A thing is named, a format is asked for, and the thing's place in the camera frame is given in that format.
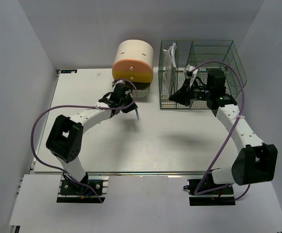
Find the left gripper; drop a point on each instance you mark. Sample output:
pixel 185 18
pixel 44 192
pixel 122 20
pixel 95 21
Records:
pixel 132 107

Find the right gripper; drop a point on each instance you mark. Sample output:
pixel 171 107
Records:
pixel 184 95

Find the white paper booklet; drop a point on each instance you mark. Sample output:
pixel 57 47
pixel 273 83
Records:
pixel 169 66

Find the round drawer storage box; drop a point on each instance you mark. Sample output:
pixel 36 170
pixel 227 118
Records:
pixel 134 61

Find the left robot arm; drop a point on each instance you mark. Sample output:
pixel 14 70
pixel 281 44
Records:
pixel 65 138

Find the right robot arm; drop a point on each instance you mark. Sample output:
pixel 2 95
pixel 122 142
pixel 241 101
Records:
pixel 256 160

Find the black label sticker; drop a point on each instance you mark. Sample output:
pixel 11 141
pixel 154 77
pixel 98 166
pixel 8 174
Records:
pixel 68 71

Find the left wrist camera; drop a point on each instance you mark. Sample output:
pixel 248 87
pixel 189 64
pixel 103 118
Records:
pixel 115 82

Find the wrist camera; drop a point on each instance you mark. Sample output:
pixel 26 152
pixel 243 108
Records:
pixel 191 73
pixel 115 82

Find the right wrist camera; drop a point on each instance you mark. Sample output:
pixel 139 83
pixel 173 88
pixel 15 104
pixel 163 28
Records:
pixel 191 73

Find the green wire mesh organizer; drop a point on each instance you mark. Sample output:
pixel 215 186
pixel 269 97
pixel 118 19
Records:
pixel 194 52

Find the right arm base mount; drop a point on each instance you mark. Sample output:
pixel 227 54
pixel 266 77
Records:
pixel 223 197

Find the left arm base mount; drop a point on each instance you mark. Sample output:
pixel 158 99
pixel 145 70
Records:
pixel 70 193

